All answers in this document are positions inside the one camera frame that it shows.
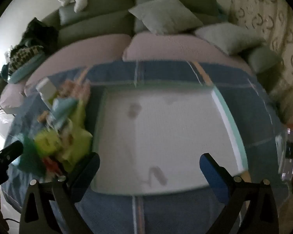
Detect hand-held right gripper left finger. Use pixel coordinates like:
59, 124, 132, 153
19, 152, 100, 234

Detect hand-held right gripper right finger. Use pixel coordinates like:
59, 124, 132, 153
200, 153, 280, 234

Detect white tray with green rim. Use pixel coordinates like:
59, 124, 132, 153
91, 88, 249, 195

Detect teal wet wipes pack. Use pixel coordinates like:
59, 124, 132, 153
50, 98, 79, 128

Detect pink sofa seat cushion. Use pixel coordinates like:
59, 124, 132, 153
24, 34, 132, 95
123, 33, 255, 74
0, 82, 25, 108

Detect white bottle with green label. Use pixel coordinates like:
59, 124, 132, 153
36, 77, 58, 106

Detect clear plastic container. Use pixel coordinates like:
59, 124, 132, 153
275, 127, 293, 181

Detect teal round cushion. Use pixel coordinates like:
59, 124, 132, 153
8, 54, 46, 83

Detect green black patterned knit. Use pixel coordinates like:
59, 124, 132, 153
9, 45, 44, 72

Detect blue plaid blanket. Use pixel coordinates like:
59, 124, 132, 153
1, 61, 293, 234

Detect dark cloth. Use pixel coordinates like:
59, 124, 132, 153
24, 17, 59, 52

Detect pale grey throw pillow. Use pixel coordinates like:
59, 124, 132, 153
194, 23, 265, 55

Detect grey sofa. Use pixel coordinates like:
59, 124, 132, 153
0, 0, 284, 108

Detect beige patterned curtain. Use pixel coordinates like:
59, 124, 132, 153
228, 0, 293, 127

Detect light green throw pillow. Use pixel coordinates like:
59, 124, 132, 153
129, 0, 204, 35

